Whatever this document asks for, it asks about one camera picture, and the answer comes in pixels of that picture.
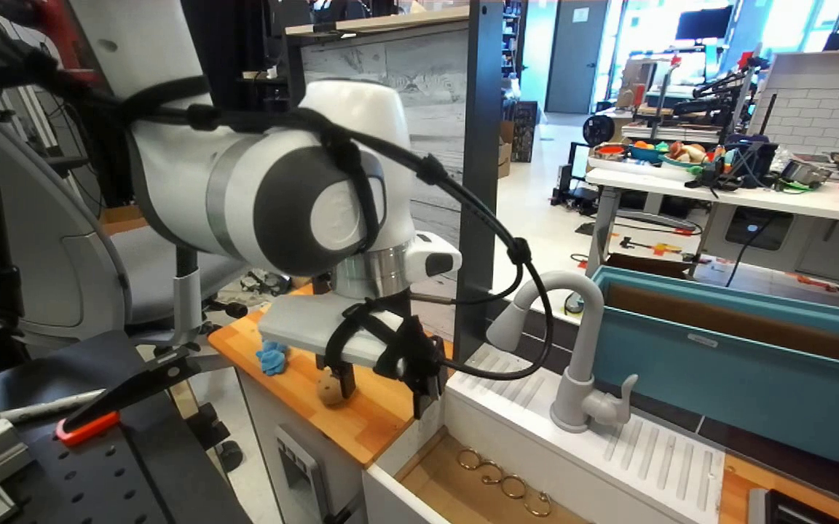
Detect white workbench table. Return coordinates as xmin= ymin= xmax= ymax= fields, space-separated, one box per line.
xmin=582 ymin=155 xmax=839 ymax=234

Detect dark monitor screen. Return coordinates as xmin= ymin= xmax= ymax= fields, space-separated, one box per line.
xmin=672 ymin=7 xmax=735 ymax=43

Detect grey door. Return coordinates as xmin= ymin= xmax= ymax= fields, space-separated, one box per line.
xmin=545 ymin=0 xmax=611 ymax=116

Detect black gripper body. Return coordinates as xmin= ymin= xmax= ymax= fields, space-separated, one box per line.
xmin=339 ymin=296 xmax=443 ymax=384

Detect metal post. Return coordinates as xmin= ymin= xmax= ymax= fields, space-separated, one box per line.
xmin=170 ymin=243 xmax=205 ymax=356

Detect black clamp orange handle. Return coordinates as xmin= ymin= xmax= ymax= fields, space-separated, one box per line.
xmin=52 ymin=349 xmax=209 ymax=452

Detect white pegboard panel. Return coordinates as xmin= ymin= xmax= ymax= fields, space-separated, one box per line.
xmin=745 ymin=49 xmax=839 ymax=161

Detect black perforated breadboard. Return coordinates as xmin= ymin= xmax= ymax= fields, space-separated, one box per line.
xmin=0 ymin=333 xmax=254 ymax=524

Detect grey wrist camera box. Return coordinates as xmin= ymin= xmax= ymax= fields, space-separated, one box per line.
xmin=257 ymin=292 xmax=410 ymax=371

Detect white sink with drainboard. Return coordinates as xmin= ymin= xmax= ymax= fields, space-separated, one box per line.
xmin=357 ymin=347 xmax=735 ymax=524

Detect grey faucet body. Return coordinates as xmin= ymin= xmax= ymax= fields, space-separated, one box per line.
xmin=483 ymin=267 xmax=609 ymax=436

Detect black device with frame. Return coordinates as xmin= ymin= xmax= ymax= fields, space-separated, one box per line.
xmin=745 ymin=486 xmax=839 ymax=524

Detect blue toy piece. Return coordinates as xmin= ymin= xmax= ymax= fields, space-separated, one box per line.
xmin=254 ymin=340 xmax=295 ymax=382

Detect teal storage bin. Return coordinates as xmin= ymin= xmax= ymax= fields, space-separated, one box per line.
xmin=588 ymin=263 xmax=839 ymax=478

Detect white kitchen cabinet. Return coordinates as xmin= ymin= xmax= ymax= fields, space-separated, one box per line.
xmin=232 ymin=372 xmax=394 ymax=524

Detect black square pillar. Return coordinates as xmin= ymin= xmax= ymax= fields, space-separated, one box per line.
xmin=454 ymin=0 xmax=509 ymax=366

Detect grey faucet handle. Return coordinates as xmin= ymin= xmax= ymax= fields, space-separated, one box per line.
xmin=588 ymin=371 xmax=642 ymax=436

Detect black caster wheels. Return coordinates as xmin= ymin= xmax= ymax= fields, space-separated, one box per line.
xmin=183 ymin=401 xmax=245 ymax=478

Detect shelf box with tools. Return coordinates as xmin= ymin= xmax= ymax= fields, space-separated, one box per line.
xmin=599 ymin=213 xmax=704 ymax=282

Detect grey curved shell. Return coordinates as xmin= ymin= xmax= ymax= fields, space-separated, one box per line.
xmin=0 ymin=126 xmax=135 ymax=344

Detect wooden countertop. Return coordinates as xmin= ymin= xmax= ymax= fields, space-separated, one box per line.
xmin=206 ymin=288 xmax=426 ymax=468

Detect red machine part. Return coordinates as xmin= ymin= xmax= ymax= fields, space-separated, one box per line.
xmin=0 ymin=0 xmax=87 ymax=69

